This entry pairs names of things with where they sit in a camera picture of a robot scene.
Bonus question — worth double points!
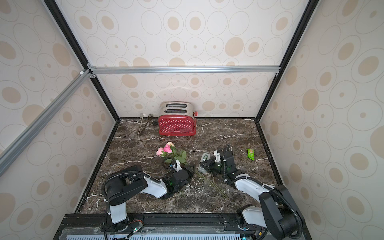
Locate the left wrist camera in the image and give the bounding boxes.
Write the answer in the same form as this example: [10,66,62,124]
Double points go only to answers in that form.
[174,160,182,173]

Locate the pink rose bouquet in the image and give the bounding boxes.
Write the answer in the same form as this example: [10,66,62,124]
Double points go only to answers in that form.
[156,142,229,199]

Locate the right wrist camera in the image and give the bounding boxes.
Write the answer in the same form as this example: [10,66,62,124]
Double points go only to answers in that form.
[214,151,221,164]

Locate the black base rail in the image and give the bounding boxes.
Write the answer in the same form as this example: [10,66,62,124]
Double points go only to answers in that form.
[54,213,273,240]

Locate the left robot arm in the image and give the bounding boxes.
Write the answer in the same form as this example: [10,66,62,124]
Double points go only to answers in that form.
[101,163,195,224]

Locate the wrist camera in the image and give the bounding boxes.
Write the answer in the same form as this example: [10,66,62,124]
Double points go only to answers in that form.
[174,160,182,173]
[214,151,221,164]

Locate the green snack packet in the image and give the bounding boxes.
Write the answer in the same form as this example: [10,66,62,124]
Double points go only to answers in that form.
[247,149,255,161]

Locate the horizontal aluminium frame bar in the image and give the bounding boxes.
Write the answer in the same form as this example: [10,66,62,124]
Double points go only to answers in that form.
[91,66,280,74]

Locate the left aluminium frame bar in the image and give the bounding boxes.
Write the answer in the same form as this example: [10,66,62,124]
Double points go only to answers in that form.
[1,70,91,175]

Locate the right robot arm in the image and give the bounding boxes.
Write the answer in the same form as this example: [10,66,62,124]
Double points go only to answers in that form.
[199,145,305,240]

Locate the metal tongs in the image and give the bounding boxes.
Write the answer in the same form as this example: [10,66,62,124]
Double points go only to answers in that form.
[137,113,153,136]

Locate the red polka dot toaster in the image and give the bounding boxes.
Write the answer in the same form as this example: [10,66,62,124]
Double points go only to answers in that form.
[158,102,197,136]

